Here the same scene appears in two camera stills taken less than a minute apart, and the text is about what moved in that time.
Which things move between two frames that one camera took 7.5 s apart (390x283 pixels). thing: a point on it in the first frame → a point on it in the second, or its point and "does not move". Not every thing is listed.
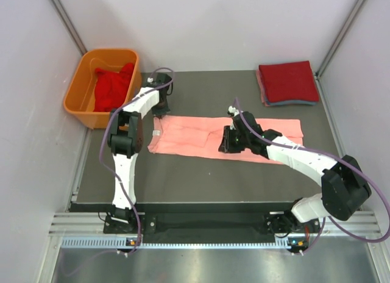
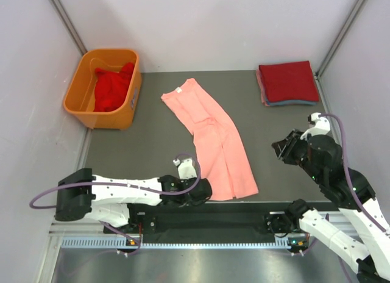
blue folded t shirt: (288, 102) does not move
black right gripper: (226, 146) → (283, 148)
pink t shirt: (200, 138) → (222, 156)
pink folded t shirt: (262, 88) does not move
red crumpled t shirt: (111, 88) does not move
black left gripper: (160, 113) → (198, 202)
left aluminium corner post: (66, 22) does not move
